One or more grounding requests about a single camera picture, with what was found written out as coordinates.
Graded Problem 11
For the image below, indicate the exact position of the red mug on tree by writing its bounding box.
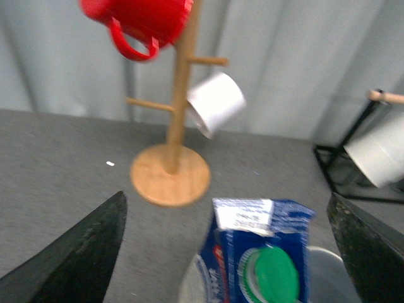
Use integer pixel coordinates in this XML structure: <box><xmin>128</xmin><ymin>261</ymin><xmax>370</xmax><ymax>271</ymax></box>
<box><xmin>78</xmin><ymin>0</ymin><xmax>194</xmax><ymax>62</ymax></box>

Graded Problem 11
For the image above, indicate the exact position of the blue white milk carton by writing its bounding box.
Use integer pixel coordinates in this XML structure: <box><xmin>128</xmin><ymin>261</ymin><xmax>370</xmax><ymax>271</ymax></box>
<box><xmin>178</xmin><ymin>197</ymin><xmax>317</xmax><ymax>303</ymax></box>

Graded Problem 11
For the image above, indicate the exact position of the wooden mug tree stand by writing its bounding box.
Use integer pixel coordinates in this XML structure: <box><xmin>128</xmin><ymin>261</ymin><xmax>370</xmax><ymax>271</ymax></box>
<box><xmin>127</xmin><ymin>1</ymin><xmax>229</xmax><ymax>208</ymax></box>

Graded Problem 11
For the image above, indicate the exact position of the black wire cup rack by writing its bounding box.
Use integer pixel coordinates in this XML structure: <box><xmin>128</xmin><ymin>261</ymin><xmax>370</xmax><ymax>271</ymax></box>
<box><xmin>313</xmin><ymin>90</ymin><xmax>403</xmax><ymax>204</ymax></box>

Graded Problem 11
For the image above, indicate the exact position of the white mug on tree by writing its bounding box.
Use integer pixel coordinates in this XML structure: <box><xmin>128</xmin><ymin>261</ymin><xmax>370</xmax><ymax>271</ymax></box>
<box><xmin>186</xmin><ymin>72</ymin><xmax>247</xmax><ymax>139</ymax></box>

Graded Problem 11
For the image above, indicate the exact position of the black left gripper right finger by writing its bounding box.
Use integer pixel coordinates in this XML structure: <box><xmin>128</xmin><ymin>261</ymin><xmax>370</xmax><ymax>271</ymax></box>
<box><xmin>326</xmin><ymin>193</ymin><xmax>403</xmax><ymax>302</ymax></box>

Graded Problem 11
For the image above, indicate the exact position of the cream ribbed mug on rack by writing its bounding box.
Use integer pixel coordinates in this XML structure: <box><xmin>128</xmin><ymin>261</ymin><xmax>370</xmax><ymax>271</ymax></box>
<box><xmin>344</xmin><ymin>113</ymin><xmax>403</xmax><ymax>188</ymax></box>

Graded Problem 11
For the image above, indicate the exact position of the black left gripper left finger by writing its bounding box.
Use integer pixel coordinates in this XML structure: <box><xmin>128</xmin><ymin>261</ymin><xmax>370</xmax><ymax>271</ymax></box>
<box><xmin>1</xmin><ymin>191</ymin><xmax>127</xmax><ymax>302</ymax></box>

